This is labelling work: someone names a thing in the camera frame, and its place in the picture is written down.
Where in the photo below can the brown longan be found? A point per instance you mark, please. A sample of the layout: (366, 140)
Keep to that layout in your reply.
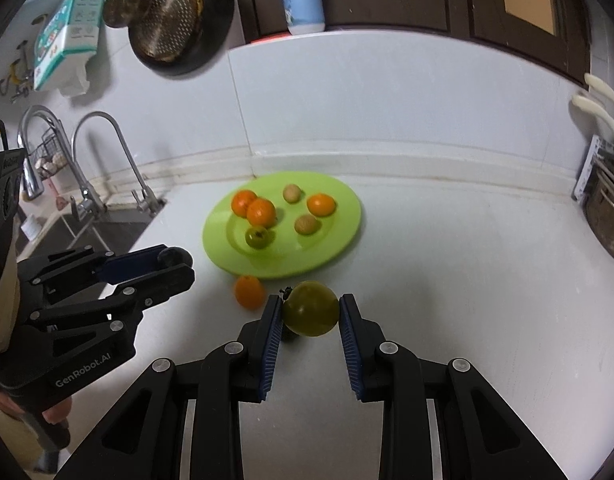
(292, 193)
(306, 224)

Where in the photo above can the thin gooseneck faucet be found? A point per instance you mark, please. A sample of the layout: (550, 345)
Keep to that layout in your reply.
(129, 160)

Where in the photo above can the small orange tangerine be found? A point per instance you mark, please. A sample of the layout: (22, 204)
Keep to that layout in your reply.
(249, 291)

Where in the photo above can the green plate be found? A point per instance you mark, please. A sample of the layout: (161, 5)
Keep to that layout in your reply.
(287, 255)

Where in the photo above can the stainless steel pot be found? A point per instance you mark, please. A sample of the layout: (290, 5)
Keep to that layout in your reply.
(609, 215)

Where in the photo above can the stainless steel sink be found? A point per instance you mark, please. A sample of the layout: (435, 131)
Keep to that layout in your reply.
(87, 232)

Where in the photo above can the large chrome faucet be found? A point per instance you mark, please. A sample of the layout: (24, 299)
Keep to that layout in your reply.
(32, 180)

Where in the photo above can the white cup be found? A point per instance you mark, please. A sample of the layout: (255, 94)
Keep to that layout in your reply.
(30, 228)

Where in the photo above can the person's left hand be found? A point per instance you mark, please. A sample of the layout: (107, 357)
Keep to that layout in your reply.
(57, 414)

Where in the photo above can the bicycle-shaped wall hook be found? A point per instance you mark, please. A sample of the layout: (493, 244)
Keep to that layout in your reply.
(17, 77)

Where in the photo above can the teal white packet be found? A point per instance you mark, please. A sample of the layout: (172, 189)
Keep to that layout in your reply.
(69, 30)

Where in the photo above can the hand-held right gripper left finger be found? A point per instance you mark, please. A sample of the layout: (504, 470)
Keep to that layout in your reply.
(269, 350)

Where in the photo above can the black frying pan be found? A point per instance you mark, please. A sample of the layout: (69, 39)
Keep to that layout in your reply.
(182, 20)

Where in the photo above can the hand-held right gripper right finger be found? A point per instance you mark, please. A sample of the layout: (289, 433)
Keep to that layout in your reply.
(351, 355)

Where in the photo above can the dark wooden window frame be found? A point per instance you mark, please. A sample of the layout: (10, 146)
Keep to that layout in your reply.
(437, 0)

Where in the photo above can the small copper saucepan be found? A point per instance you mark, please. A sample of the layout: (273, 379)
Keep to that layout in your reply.
(124, 7)

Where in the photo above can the dark purple plum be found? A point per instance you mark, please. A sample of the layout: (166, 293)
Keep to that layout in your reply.
(176, 256)

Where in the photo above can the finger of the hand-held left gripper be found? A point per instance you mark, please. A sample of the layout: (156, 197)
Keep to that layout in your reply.
(137, 262)
(157, 287)

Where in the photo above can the green tomato with stem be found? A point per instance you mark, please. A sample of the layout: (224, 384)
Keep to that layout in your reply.
(310, 316)

